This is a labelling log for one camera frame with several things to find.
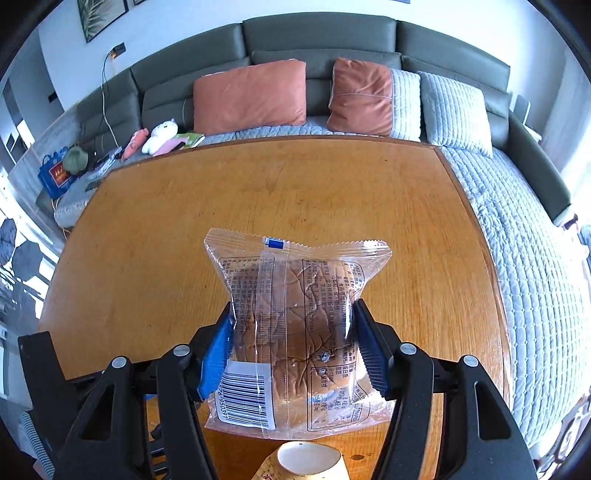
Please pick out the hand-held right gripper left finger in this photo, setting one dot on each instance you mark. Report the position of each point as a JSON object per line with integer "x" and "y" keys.
{"x": 214, "y": 360}

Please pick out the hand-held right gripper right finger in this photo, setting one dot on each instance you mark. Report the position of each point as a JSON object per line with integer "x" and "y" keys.
{"x": 371, "y": 350}

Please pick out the clear bread packet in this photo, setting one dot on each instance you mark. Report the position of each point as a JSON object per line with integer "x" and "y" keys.
{"x": 295, "y": 323}

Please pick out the white paper cup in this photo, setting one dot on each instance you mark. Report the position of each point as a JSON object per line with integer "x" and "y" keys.
{"x": 309, "y": 461}

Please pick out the white ribbed appliance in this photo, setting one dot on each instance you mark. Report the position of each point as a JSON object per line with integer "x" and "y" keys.
{"x": 39, "y": 443}

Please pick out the dark umbrella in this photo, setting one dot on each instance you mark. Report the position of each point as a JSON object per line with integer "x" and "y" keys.
{"x": 7, "y": 240}
{"x": 27, "y": 261}

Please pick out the black phone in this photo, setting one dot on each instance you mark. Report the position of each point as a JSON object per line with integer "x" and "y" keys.
{"x": 92, "y": 185}

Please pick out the pink book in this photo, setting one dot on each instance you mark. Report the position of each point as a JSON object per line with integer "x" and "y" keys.
{"x": 170, "y": 146}

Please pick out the green book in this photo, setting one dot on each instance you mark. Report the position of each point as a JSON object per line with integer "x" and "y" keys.
{"x": 193, "y": 139}

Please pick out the dark items pile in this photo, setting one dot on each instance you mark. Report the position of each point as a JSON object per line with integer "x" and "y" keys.
{"x": 105, "y": 161}

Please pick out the pink plush toy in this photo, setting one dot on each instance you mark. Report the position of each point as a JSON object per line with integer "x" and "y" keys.
{"x": 135, "y": 144}

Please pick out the white plush toy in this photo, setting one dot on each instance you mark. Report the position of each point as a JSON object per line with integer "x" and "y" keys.
{"x": 159, "y": 136}

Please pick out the green hat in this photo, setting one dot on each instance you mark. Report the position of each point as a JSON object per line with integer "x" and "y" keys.
{"x": 76, "y": 160}

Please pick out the blue shopping bag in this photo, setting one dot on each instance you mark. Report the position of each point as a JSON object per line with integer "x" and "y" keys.
{"x": 54, "y": 175}

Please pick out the narrow grey quilted pillow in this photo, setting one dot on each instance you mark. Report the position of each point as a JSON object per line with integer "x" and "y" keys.
{"x": 407, "y": 106}

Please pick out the wide grey quilted pillow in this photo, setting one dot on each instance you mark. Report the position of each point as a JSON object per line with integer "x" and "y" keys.
{"x": 455, "y": 113}

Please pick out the small orange pillow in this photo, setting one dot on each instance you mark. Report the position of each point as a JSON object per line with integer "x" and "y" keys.
{"x": 360, "y": 99}

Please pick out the large orange pillow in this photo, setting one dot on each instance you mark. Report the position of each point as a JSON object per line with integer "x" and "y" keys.
{"x": 249, "y": 99}

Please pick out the white side table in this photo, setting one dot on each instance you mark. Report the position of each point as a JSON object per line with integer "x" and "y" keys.
{"x": 526, "y": 115}

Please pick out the wall socket with charger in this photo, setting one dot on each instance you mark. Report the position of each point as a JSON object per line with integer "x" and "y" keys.
{"x": 116, "y": 50}

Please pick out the leaf print wall picture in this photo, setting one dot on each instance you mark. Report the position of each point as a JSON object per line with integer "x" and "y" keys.
{"x": 101, "y": 14}

